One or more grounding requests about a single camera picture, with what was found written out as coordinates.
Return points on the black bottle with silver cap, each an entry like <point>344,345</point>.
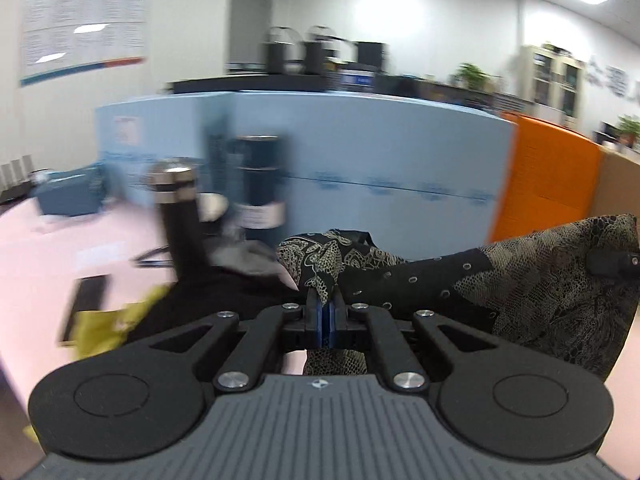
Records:
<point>180,220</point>

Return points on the grey cloth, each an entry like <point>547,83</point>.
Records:
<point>235,255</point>

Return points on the green potted plant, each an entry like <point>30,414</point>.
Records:
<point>629,130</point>
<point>472,76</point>

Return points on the light blue cardboard box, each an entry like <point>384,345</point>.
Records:
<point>375,145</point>

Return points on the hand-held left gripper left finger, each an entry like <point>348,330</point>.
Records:
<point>315,317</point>

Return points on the black phone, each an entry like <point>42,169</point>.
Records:
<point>85,305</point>

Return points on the orange printed box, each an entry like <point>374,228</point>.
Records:
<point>545,180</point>

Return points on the black cloth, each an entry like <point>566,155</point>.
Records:
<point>225,295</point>

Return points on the wall poster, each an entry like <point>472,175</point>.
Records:
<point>85,30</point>

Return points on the black olive lace-print garment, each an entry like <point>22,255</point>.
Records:
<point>525,285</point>

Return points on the yellow-green cloth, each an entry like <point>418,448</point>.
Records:
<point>105,325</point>

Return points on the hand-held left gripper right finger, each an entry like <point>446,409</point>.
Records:
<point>330,325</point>

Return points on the brown cardboard box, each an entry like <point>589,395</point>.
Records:
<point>620,185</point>

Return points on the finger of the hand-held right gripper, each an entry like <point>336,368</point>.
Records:
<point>612,262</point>

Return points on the dark blue labelled container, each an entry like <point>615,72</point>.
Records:
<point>257,175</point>

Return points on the small blue box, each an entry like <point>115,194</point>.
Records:
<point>70,192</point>

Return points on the black monitor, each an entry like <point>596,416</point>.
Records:
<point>371,55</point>

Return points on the beige cabinet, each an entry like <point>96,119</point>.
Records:
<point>550,85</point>

